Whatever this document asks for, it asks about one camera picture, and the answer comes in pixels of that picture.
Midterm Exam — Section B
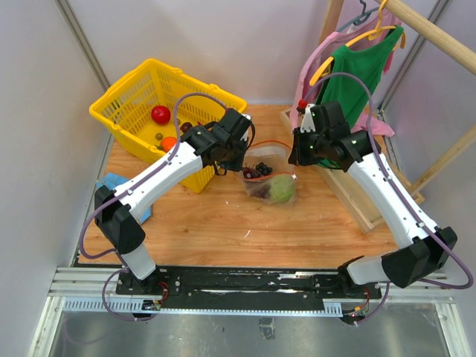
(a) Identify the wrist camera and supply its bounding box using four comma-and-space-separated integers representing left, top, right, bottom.
241, 114, 253, 143
300, 104, 315, 133

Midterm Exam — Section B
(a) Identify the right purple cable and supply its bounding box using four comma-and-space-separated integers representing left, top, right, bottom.
299, 72, 474, 327

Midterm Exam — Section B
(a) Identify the black grape bunch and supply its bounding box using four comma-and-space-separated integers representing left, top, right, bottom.
255, 162, 273, 176

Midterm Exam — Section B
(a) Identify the dark mangosteen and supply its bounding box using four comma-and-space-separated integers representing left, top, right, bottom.
180, 122, 193, 133

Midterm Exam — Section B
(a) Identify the pink shirt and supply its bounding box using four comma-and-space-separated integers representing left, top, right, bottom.
289, 7, 403, 139

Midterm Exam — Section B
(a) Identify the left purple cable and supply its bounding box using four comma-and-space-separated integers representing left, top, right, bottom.
80, 92, 230, 322

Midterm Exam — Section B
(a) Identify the orange persimmon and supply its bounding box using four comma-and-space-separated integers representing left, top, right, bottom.
159, 137, 177, 152

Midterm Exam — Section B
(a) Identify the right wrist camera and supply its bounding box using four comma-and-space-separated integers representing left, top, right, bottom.
300, 104, 315, 133

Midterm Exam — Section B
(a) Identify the blue tissue box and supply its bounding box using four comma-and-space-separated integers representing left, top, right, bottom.
95, 171, 154, 224

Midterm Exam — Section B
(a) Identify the clear zip top bag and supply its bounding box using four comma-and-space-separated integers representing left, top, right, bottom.
236, 140, 298, 205

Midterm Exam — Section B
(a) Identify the purple cable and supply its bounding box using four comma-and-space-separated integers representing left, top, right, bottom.
299, 72, 474, 327
80, 92, 230, 322

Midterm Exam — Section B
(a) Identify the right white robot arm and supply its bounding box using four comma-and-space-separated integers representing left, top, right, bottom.
289, 101, 457, 298

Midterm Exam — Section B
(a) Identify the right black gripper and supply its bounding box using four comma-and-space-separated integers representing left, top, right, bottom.
289, 126, 329, 167

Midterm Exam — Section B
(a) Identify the yellow plastic basket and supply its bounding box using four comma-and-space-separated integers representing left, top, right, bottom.
88, 57, 248, 194

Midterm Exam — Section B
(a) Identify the green tank top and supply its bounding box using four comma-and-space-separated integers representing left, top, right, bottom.
311, 24, 405, 170

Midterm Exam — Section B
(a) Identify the wooden clothes rack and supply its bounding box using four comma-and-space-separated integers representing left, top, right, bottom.
279, 0, 476, 235

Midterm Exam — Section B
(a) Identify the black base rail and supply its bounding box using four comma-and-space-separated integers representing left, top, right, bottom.
116, 266, 382, 312

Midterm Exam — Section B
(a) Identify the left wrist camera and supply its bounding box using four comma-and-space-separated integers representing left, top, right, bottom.
241, 114, 253, 143

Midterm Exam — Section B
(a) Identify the red apple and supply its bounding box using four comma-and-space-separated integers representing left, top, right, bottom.
150, 106, 171, 125

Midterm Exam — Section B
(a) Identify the green cabbage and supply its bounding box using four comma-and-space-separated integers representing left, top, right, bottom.
268, 174, 295, 203

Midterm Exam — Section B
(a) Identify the yellow clothes hanger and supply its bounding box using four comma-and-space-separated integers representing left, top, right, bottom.
309, 0, 396, 86

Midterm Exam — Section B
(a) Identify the purple grape bunch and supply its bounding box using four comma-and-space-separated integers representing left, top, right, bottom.
243, 167, 270, 199

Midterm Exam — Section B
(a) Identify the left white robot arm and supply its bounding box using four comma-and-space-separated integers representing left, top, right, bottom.
94, 109, 255, 295

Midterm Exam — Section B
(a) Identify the grey clothes hanger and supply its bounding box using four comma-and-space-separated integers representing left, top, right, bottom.
337, 0, 378, 32

